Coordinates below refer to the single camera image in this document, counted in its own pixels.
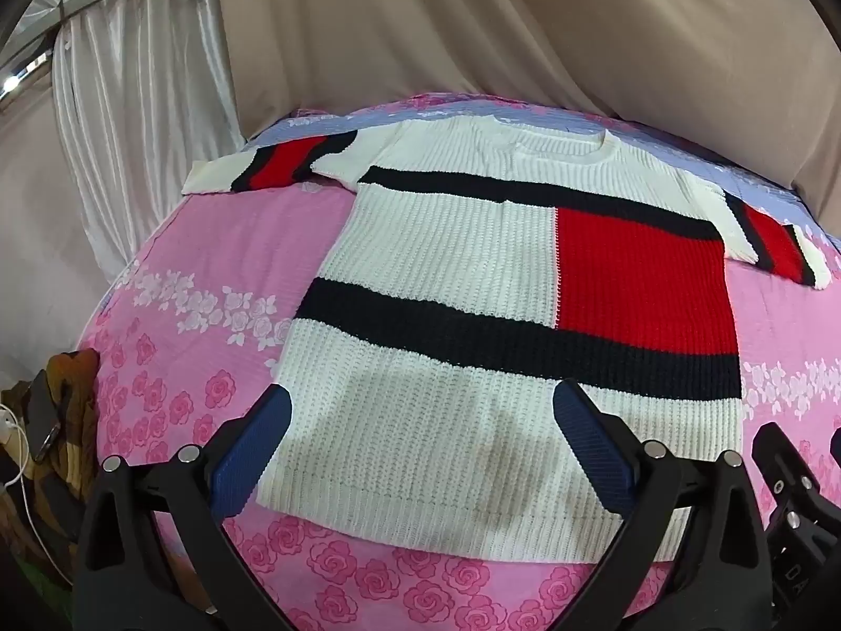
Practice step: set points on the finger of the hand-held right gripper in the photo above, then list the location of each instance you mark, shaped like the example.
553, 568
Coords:
782, 466
836, 447

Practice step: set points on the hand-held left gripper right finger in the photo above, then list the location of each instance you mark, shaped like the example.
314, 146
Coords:
591, 450

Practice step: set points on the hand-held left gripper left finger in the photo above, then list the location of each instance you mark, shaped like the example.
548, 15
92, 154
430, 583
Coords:
253, 453

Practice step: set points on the white red black knit sweater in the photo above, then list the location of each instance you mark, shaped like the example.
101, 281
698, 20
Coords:
460, 263

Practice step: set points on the pink floral bedsheet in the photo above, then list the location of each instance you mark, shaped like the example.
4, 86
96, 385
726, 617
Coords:
197, 342

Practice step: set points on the brown patterned garment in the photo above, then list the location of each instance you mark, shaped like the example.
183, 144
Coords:
79, 407

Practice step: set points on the dark phone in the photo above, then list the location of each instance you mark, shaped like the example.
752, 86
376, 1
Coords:
47, 414

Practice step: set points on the white satin curtain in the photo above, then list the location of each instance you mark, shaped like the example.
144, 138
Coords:
138, 118

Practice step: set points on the beige cloth backdrop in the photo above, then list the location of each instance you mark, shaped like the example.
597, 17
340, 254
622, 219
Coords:
525, 33

